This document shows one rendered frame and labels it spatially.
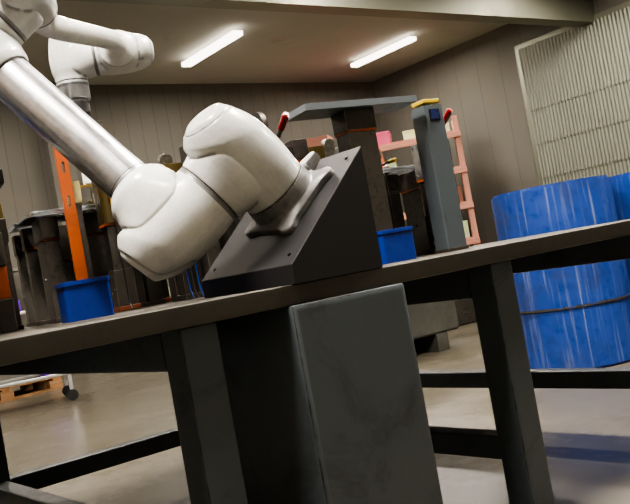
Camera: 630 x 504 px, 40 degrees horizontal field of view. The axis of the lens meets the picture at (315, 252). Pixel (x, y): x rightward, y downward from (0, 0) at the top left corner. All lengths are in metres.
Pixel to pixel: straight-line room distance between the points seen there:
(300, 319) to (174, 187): 0.37
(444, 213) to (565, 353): 1.93
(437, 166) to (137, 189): 1.11
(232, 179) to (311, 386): 0.44
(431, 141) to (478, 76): 9.86
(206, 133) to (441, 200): 1.03
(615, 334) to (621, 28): 7.05
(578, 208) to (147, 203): 2.93
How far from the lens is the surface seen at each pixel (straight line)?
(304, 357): 1.65
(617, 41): 11.09
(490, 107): 12.29
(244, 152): 1.72
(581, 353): 4.36
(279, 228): 1.77
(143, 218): 1.72
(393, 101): 2.49
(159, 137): 11.53
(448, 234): 2.56
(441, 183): 2.57
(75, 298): 1.99
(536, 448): 2.21
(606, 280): 4.39
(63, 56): 2.55
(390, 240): 2.31
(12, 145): 10.75
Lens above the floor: 0.72
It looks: 1 degrees up
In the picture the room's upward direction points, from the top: 10 degrees counter-clockwise
